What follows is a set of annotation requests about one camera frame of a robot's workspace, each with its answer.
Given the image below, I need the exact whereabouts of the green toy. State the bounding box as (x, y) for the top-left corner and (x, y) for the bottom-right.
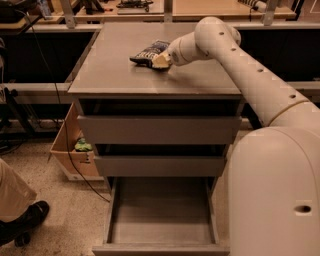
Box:
(74, 138), (92, 152)

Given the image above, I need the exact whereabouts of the black floor cable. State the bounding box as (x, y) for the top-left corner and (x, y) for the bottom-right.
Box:
(14, 9), (111, 204)

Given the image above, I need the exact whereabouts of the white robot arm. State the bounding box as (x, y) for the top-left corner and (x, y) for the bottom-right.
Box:
(152, 17), (320, 256)

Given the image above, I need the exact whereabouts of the grey drawer cabinet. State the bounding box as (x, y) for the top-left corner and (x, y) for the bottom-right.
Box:
(69, 23), (244, 188)

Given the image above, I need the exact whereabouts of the black shoe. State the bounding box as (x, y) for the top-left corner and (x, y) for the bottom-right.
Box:
(0, 201), (50, 247)

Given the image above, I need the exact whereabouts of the grey top drawer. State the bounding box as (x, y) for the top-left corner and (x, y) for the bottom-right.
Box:
(78, 115), (241, 145)

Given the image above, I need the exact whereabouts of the grey open bottom drawer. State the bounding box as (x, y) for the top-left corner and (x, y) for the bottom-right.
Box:
(92, 177), (230, 256)

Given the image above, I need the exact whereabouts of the wooden workbench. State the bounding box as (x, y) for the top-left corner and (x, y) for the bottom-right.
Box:
(0, 0), (314, 34)

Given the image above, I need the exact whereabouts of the person's beige trouser leg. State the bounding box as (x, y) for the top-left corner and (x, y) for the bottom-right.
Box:
(0, 159), (37, 222)

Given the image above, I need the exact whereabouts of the cardboard box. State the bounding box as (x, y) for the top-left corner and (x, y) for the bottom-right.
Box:
(50, 103), (102, 181)

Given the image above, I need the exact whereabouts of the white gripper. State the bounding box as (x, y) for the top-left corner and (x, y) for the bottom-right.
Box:
(152, 38), (186, 69)

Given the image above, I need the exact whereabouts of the grey middle drawer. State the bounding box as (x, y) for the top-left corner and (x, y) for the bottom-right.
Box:
(94, 156), (226, 177)

